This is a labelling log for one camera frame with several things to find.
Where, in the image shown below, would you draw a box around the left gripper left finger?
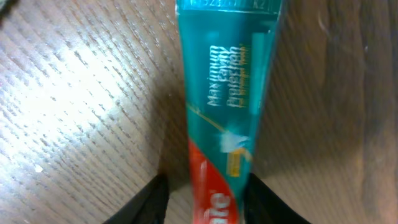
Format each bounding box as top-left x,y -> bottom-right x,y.
104,174 -> 169,224

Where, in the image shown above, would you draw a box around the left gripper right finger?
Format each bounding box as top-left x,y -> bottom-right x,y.
244,173 -> 310,224

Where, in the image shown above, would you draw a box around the red green toothpaste tube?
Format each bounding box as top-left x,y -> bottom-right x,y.
175,0 -> 282,224

